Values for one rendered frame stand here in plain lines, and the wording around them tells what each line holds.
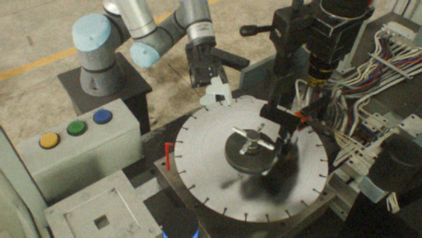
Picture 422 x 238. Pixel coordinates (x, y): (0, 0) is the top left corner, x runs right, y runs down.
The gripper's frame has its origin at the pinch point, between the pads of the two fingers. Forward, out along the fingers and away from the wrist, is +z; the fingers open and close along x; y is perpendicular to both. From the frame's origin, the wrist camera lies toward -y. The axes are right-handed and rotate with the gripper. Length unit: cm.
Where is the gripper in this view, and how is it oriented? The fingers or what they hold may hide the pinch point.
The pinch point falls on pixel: (226, 111)
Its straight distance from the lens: 93.7
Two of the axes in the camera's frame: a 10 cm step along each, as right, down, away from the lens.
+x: 1.0, -1.8, -9.8
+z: 2.0, 9.7, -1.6
